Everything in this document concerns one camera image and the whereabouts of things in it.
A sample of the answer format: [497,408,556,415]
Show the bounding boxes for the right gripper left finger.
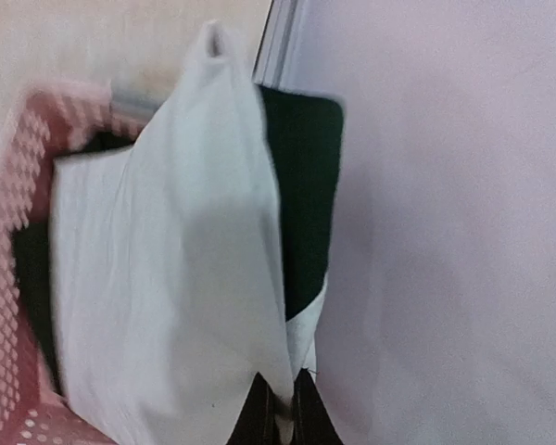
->
[227,374,278,445]

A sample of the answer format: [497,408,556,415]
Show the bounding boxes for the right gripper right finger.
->
[293,369,343,445]

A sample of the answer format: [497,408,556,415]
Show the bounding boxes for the white cloth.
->
[50,21,303,444]

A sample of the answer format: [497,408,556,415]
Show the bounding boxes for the dark green garment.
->
[11,86,344,395]

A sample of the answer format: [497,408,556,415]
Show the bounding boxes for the pink plastic laundry basket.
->
[0,78,154,445]

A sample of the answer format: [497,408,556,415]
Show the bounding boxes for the right aluminium corner post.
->
[253,0,307,90]

